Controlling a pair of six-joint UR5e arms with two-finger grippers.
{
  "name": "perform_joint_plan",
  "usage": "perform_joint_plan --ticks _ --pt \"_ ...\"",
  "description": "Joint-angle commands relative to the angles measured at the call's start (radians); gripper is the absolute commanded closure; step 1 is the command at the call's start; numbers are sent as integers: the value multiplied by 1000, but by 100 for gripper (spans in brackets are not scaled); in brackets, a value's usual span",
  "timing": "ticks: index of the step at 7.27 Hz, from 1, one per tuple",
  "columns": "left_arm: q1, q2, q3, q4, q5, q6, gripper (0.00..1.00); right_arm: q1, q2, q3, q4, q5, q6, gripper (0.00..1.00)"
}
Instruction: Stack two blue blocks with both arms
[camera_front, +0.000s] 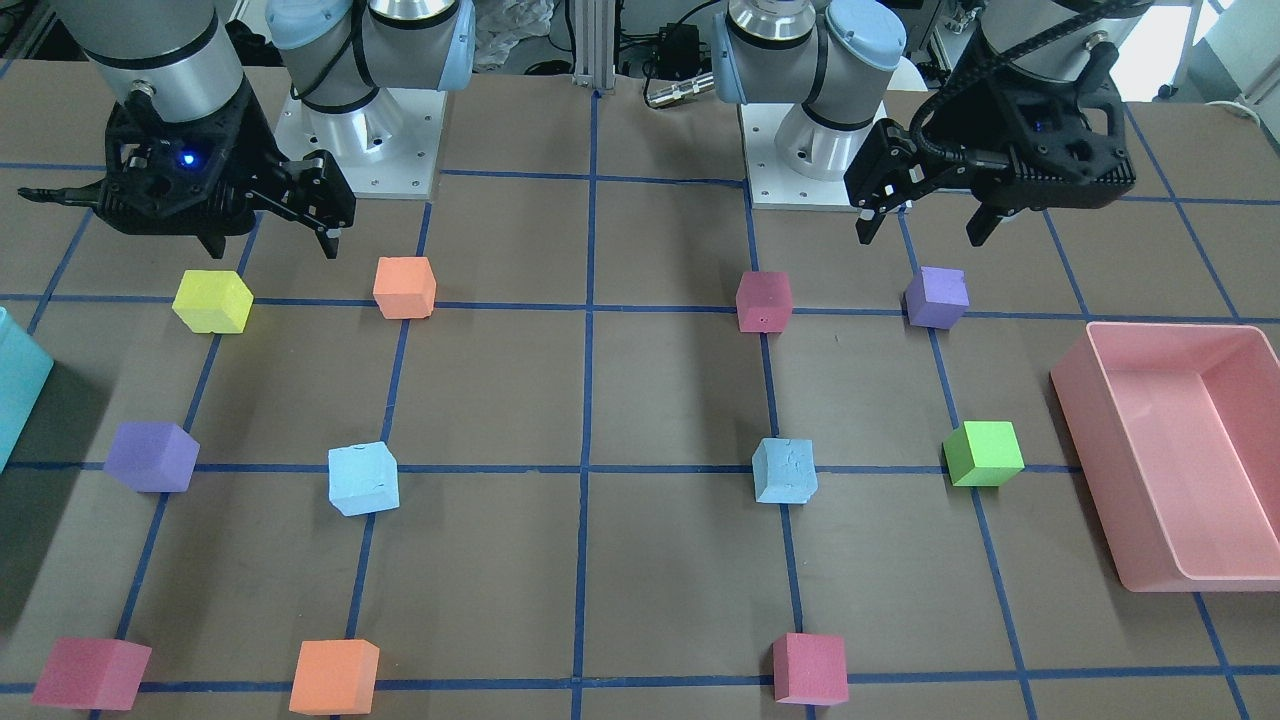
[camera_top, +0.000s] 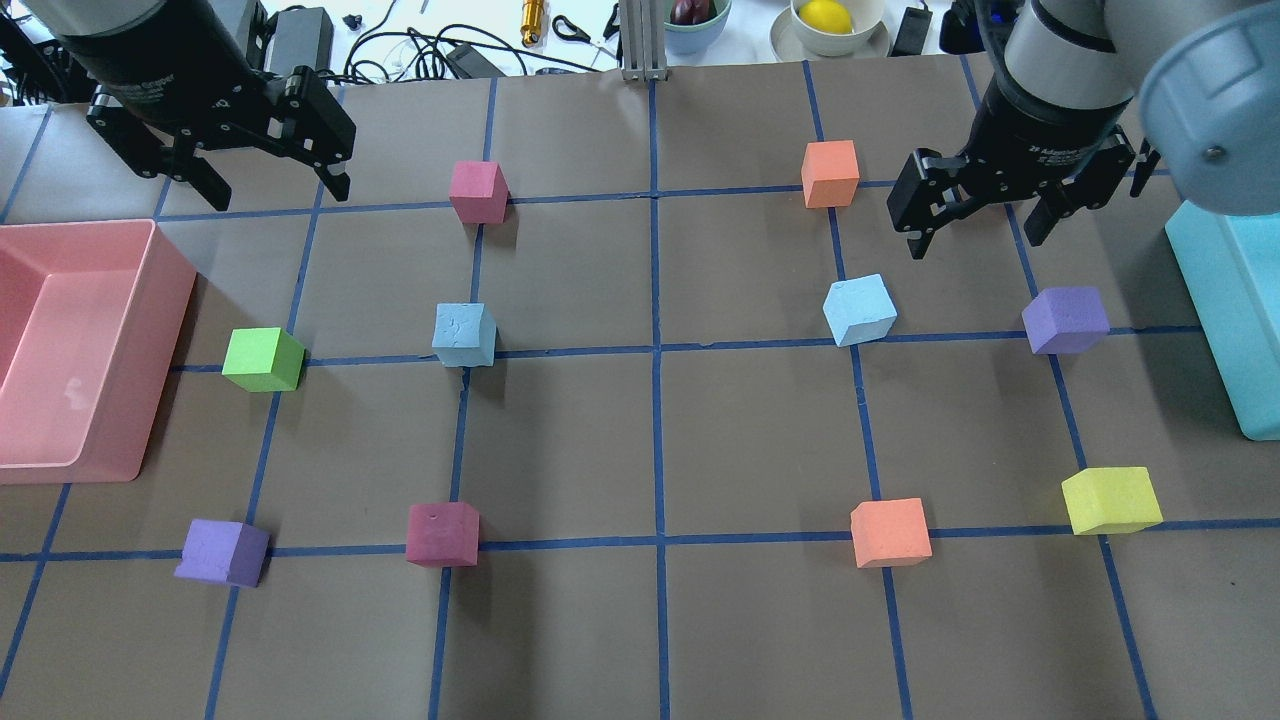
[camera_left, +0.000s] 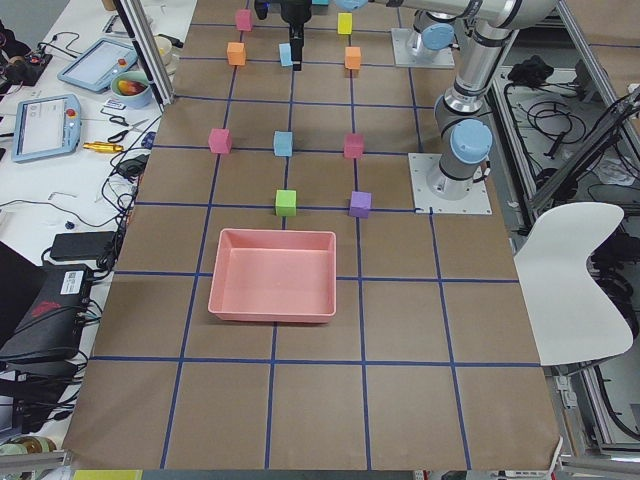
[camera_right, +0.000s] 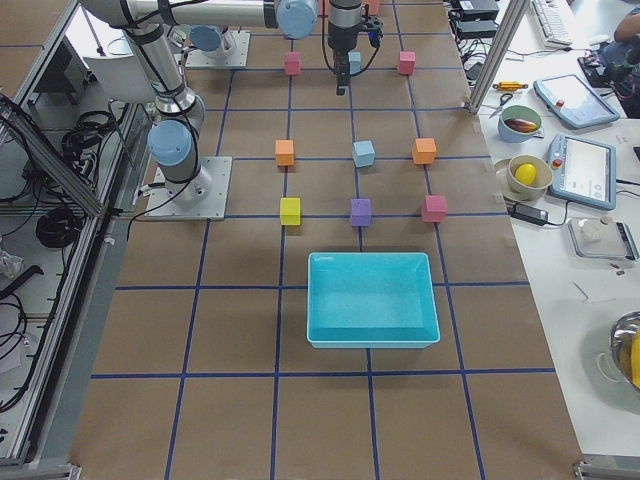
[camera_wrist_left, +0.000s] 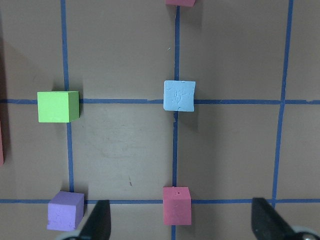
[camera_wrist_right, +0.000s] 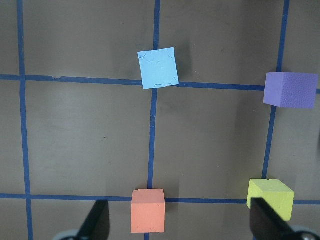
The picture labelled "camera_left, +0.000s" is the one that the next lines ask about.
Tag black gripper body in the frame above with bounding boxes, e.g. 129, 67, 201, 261
253, 0, 312, 24

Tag light blue foam block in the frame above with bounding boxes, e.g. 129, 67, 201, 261
278, 43, 293, 68

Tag orange block near arm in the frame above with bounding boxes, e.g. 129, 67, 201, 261
344, 46, 362, 71

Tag pink block near arm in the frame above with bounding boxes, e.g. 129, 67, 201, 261
343, 133, 364, 159

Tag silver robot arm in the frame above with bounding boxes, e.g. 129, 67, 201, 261
253, 1, 558, 120
408, 9, 456, 55

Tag yellow foam block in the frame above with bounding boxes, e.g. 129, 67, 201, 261
337, 12, 353, 35

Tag pink block far corner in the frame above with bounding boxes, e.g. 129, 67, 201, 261
235, 9, 253, 32

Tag orange block far side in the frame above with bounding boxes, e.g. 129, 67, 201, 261
226, 42, 247, 66

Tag white mug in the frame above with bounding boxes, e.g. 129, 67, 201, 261
154, 34, 180, 67

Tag pink block middle row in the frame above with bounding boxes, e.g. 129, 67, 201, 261
208, 128, 232, 154

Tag green foam block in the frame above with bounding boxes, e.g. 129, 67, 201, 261
275, 189, 297, 217

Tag light blue bowl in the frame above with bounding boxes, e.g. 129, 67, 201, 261
110, 70, 152, 109

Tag purple foam block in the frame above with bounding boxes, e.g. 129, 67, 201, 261
348, 191, 372, 218

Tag blue teach pendant far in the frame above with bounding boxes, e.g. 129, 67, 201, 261
57, 38, 138, 92

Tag blue teach pendant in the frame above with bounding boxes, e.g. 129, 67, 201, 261
12, 94, 81, 163
57, 38, 138, 92

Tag black scissors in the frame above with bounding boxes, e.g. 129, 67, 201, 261
107, 115, 147, 144

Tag brass cylinder tool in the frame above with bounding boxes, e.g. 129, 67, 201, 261
83, 142, 124, 154

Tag pink plastic tray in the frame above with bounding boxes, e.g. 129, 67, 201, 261
208, 228, 337, 323

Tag blue teach pendant near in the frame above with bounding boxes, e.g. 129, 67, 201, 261
12, 94, 81, 163

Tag black power adapter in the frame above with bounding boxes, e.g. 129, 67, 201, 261
49, 231, 115, 261

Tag white chair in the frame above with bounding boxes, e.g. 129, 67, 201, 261
514, 202, 633, 366

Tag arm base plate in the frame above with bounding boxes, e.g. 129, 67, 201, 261
391, 28, 455, 70
408, 153, 492, 215

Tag aluminium frame post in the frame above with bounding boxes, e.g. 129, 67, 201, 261
114, 0, 174, 106

